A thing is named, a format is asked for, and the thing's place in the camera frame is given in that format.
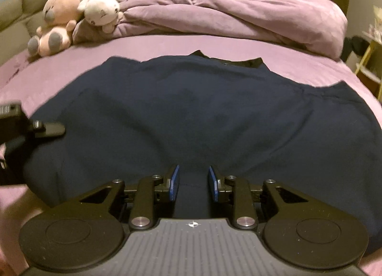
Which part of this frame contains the pink plush bear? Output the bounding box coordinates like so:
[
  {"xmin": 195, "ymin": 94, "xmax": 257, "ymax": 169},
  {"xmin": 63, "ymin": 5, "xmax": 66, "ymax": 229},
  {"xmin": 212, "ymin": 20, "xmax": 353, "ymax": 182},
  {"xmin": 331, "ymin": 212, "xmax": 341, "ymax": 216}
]
[{"xmin": 27, "ymin": 0, "xmax": 82, "ymax": 57}]

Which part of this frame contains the wrapped flower bouquet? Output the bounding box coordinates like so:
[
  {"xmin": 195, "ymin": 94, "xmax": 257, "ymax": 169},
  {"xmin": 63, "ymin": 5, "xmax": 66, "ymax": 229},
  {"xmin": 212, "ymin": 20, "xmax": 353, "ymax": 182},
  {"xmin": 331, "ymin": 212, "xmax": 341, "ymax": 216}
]
[{"xmin": 368, "ymin": 5, "xmax": 382, "ymax": 41}]

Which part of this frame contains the olive green headboard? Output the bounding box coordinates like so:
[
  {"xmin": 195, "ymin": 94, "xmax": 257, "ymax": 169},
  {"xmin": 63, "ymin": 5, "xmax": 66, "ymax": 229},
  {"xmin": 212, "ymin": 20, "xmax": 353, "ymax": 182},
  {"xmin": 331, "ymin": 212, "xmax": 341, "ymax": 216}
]
[{"xmin": 1, "ymin": 0, "xmax": 47, "ymax": 64}]

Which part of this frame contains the purple duvet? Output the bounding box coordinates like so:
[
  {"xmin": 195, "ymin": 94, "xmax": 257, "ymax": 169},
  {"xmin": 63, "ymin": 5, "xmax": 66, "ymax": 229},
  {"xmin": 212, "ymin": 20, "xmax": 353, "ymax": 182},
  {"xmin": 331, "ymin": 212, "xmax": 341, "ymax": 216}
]
[{"xmin": 73, "ymin": 0, "xmax": 348, "ymax": 60}]

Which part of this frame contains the black bag on floor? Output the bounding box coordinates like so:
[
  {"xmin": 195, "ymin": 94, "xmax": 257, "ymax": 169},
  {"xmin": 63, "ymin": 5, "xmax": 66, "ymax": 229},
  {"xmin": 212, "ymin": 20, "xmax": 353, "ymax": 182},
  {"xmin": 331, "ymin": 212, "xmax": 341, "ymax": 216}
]
[{"xmin": 340, "ymin": 36, "xmax": 369, "ymax": 62}]

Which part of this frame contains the yellow side table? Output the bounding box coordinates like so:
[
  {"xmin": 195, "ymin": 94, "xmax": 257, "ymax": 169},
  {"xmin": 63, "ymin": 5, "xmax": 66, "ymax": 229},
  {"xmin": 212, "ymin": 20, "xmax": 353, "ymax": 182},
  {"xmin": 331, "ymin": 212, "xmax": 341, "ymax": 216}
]
[{"xmin": 355, "ymin": 31, "xmax": 381, "ymax": 102}]

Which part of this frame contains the white plush toy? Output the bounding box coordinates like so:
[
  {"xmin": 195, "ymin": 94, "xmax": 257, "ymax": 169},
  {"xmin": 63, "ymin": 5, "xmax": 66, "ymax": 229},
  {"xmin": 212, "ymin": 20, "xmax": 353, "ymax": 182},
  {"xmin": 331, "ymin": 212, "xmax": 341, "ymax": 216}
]
[{"xmin": 78, "ymin": 0, "xmax": 122, "ymax": 34}]

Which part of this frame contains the dark navy zip jacket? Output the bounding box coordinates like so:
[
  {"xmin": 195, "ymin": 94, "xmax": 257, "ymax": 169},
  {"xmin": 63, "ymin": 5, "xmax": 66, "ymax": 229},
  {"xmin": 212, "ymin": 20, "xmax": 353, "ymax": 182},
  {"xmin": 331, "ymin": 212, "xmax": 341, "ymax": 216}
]
[{"xmin": 24, "ymin": 55, "xmax": 381, "ymax": 252}]

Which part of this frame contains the purple bed sheet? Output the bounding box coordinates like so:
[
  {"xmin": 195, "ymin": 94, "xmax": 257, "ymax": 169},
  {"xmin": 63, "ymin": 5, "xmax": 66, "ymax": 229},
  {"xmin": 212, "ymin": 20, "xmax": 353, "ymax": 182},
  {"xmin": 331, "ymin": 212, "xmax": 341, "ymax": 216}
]
[{"xmin": 1, "ymin": 36, "xmax": 381, "ymax": 274}]

